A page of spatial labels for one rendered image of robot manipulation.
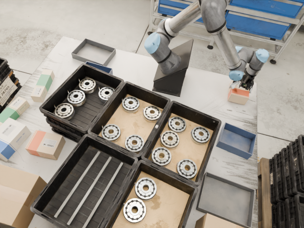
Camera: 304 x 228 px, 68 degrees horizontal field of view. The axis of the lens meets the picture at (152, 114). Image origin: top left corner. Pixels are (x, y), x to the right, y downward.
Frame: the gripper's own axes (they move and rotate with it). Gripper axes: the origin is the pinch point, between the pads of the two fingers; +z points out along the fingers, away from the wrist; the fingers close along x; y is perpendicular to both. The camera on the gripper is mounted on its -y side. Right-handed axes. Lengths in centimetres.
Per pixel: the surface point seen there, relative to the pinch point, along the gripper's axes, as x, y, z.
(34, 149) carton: -108, 81, -1
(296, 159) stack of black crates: 51, 29, 23
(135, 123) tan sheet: -60, 52, -7
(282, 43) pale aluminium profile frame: 64, -138, 47
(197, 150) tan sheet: -23, 59, -7
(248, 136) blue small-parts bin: 8.9, 34.0, 4.0
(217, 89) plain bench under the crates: -13.4, -1.2, 6.5
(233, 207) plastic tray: 2, 79, 6
